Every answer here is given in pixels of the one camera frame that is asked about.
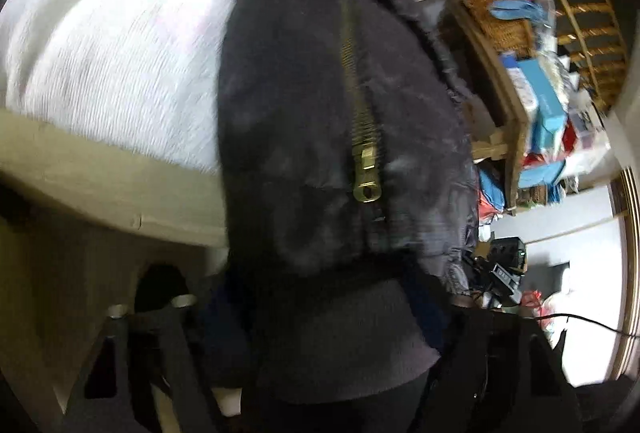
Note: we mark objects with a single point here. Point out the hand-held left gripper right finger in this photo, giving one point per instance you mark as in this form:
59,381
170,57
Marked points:
500,348

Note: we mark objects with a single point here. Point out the wooden stair railing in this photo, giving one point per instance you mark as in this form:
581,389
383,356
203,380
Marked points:
585,8

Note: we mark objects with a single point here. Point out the wicker basket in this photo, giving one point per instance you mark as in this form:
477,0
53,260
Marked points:
500,28

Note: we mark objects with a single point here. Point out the dark puffer jacket brass zipper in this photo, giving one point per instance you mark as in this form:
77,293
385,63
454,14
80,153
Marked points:
300,123

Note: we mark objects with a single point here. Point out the light blue cloth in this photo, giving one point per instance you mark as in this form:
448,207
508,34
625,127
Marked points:
515,9

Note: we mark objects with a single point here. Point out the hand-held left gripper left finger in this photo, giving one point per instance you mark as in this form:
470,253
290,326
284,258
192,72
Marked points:
165,338

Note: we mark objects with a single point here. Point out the blue cardboard box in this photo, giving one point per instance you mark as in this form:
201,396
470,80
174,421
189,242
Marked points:
542,103

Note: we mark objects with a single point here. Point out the cream leather sofa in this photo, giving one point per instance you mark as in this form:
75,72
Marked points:
75,193

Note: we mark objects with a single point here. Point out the white blanket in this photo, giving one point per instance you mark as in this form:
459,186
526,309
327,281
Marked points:
110,38

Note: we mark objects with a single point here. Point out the wooden table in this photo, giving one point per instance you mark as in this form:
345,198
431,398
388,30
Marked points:
512,138

